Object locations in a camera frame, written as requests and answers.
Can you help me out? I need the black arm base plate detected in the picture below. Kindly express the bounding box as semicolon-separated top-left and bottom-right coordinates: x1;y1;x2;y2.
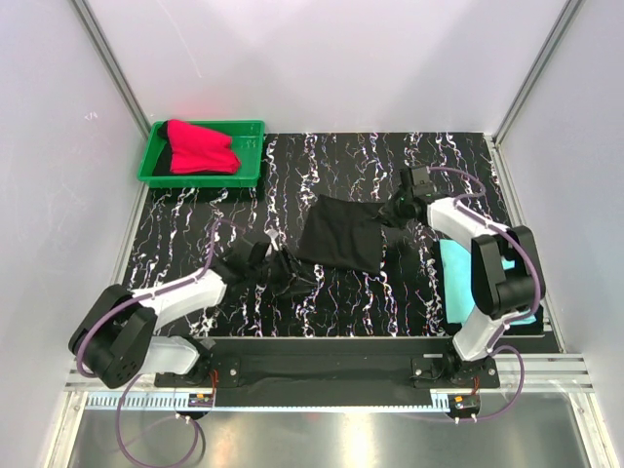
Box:
153;335;503;391

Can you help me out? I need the purple cable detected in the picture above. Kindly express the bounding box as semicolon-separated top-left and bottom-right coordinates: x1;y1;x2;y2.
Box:
399;165;543;425
76;217;248;464

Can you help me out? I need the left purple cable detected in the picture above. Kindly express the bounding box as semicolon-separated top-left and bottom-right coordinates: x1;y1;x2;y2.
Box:
76;217;248;464

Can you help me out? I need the left aluminium frame post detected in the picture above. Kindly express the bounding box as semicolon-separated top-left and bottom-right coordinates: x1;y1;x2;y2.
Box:
68;0;151;137

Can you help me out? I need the green plastic bin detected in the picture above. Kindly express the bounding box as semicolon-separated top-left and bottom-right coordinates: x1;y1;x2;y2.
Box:
137;119;264;188

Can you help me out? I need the right aluminium frame post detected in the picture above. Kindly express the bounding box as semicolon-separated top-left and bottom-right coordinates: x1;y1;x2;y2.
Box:
491;0;584;145

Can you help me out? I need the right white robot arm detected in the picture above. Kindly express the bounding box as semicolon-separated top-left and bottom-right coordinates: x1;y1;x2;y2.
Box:
378;166;545;387

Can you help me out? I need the red t shirt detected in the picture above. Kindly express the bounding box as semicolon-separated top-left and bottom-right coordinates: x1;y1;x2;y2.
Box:
166;120;242;176

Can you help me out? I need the folded teal t shirt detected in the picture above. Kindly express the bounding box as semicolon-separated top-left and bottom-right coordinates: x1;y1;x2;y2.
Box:
438;238;537;327

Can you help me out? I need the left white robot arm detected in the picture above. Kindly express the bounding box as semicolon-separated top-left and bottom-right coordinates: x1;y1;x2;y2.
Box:
68;236;316;389

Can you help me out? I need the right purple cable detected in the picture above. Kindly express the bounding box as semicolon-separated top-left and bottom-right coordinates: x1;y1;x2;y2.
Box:
399;165;543;425

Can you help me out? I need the black t shirt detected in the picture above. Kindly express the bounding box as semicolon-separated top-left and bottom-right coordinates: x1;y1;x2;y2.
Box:
297;195;383;275

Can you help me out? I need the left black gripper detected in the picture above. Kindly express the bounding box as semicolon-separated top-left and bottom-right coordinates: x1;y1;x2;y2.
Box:
248;246;318;298

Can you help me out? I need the white slotted cable duct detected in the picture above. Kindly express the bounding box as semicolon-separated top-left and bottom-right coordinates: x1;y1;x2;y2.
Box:
85;389;484;413

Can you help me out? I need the aluminium frame post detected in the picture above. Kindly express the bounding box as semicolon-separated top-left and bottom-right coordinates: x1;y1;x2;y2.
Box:
68;0;151;137
491;0;584;145

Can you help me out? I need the black marbled table mat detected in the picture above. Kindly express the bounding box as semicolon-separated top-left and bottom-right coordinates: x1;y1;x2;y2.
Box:
124;133;510;337

